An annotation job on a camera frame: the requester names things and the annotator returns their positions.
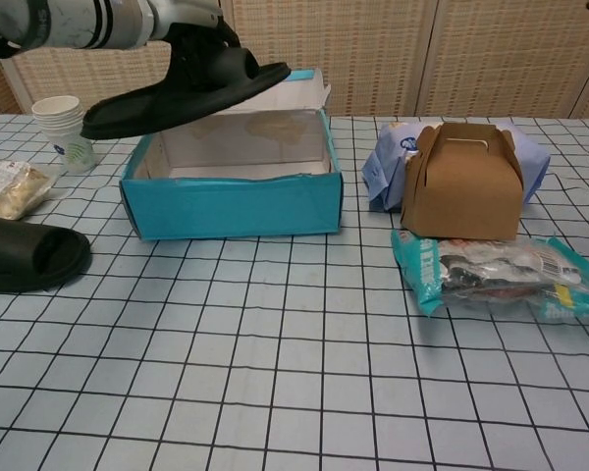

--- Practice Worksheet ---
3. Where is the clear bag of beige snacks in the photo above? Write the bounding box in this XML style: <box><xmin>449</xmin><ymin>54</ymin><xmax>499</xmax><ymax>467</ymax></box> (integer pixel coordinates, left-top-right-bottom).
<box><xmin>0</xmin><ymin>160</ymin><xmax>56</xmax><ymax>221</ymax></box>

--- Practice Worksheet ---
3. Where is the stack of paper cups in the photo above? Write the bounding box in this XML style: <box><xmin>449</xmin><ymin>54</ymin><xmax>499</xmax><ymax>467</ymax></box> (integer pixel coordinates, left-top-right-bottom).
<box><xmin>31</xmin><ymin>95</ymin><xmax>97</xmax><ymax>174</ymax></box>

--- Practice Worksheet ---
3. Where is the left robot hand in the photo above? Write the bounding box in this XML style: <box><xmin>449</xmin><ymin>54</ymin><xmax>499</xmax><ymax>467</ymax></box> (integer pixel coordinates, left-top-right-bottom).
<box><xmin>144</xmin><ymin>0</ymin><xmax>241</xmax><ymax>50</ymax></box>

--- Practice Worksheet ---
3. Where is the teal snack package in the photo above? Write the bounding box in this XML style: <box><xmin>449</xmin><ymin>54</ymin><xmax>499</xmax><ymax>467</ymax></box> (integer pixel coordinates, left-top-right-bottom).
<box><xmin>390</xmin><ymin>229</ymin><xmax>589</xmax><ymax>325</ymax></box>

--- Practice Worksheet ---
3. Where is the light blue food bag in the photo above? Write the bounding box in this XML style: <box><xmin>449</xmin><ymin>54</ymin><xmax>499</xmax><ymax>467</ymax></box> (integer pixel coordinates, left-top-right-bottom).
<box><xmin>361</xmin><ymin>120</ymin><xmax>552</xmax><ymax>213</ymax></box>

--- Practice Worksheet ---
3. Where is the blue cardboard shoe box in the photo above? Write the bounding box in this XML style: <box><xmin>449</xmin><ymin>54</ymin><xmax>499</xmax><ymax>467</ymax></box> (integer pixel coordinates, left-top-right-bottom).
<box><xmin>120</xmin><ymin>67</ymin><xmax>345</xmax><ymax>241</ymax></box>

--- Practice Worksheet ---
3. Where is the black slipper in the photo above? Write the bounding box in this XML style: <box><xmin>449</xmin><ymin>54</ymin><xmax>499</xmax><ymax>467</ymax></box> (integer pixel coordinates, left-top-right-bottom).
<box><xmin>0</xmin><ymin>213</ymin><xmax>92</xmax><ymax>294</ymax></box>
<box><xmin>80</xmin><ymin>22</ymin><xmax>294</xmax><ymax>141</ymax></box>

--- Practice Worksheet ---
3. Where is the blue checked tablecloth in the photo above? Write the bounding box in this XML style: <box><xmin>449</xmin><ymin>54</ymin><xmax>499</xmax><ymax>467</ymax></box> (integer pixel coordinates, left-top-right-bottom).
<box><xmin>0</xmin><ymin>113</ymin><xmax>589</xmax><ymax>471</ymax></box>

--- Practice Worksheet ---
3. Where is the brown cardboard gable box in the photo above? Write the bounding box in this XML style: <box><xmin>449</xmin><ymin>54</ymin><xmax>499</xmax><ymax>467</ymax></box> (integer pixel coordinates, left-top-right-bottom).
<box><xmin>400</xmin><ymin>122</ymin><xmax>525</xmax><ymax>241</ymax></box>

